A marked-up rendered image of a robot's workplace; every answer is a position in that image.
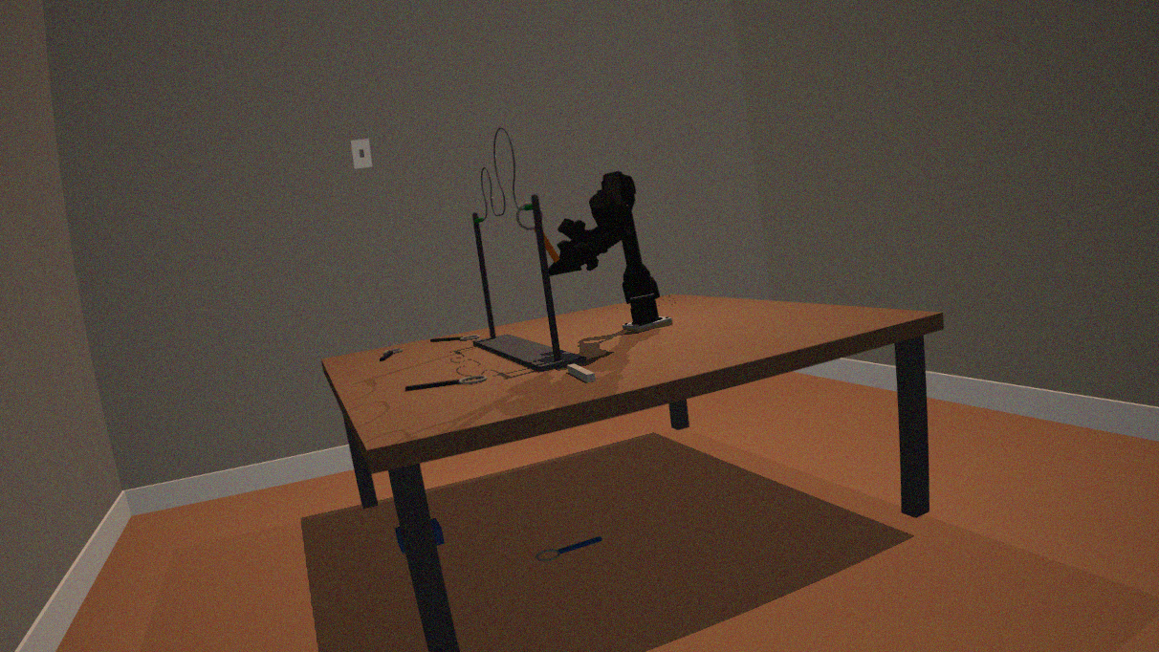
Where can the orange bar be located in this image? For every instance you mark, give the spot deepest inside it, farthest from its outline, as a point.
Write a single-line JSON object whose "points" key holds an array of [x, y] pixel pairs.
{"points": [[548, 245]]}

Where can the beige rectangular bar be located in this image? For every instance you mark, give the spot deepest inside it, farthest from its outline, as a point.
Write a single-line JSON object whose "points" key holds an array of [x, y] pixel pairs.
{"points": [[581, 373]]}

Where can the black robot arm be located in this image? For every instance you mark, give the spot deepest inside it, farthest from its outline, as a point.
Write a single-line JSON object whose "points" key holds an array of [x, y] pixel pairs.
{"points": [[611, 209]]}

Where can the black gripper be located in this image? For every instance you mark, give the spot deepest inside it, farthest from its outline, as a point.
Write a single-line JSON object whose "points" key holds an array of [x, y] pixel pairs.
{"points": [[572, 257]]}

